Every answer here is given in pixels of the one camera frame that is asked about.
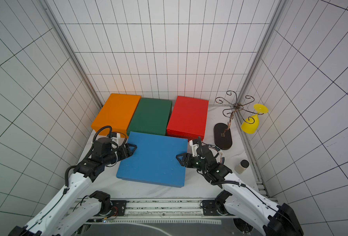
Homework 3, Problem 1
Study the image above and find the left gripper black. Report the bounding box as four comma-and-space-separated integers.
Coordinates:
103, 143, 138, 166

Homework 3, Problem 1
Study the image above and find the blue shoebox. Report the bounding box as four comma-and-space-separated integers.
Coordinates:
116, 132, 188, 188

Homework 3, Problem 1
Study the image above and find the orange shoebox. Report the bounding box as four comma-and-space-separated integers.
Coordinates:
91, 93, 141, 137

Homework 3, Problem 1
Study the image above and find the red shoebox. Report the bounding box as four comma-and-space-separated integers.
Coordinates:
167, 96, 209, 141

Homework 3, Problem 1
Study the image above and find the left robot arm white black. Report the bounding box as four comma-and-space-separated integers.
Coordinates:
9, 137, 137, 236

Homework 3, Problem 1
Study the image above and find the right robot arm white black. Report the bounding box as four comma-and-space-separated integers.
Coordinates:
176, 145, 304, 236

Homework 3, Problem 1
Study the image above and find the white plate striped rim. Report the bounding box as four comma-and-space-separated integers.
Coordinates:
204, 143, 225, 164

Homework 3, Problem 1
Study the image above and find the green shoebox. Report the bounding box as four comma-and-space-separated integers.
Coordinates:
127, 98, 172, 136

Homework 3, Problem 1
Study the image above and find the small jar black lid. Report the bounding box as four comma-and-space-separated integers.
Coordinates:
234, 159, 250, 175

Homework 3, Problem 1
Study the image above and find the yellow plastic wine glass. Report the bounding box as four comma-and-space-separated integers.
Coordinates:
241, 103, 269, 134

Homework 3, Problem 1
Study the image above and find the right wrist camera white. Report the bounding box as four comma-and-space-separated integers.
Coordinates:
189, 139, 199, 157

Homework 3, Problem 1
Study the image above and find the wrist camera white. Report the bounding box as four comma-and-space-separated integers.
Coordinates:
107, 132, 121, 141
189, 139, 199, 157

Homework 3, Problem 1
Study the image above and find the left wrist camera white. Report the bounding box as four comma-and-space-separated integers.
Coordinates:
107, 132, 121, 141

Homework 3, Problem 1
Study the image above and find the metal wire cup stand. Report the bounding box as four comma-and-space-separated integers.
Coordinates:
213, 95, 255, 150

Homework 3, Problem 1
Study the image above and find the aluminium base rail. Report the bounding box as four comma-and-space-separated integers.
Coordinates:
70, 196, 244, 219

